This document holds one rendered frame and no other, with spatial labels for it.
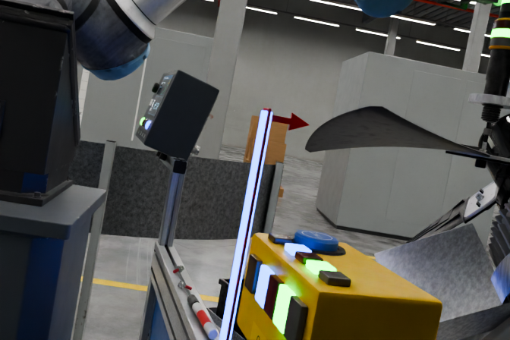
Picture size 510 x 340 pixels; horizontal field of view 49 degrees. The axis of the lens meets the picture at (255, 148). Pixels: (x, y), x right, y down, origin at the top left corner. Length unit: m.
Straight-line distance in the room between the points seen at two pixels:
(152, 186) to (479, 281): 1.94
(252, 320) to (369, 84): 6.62
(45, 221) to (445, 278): 0.54
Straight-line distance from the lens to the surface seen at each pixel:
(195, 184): 2.66
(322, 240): 0.49
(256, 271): 0.48
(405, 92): 7.19
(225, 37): 5.15
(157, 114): 1.28
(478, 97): 0.88
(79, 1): 0.99
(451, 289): 0.83
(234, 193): 2.81
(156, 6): 1.02
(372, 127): 0.77
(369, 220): 7.19
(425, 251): 0.86
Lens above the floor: 1.17
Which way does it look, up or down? 3 degrees down
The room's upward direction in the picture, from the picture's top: 10 degrees clockwise
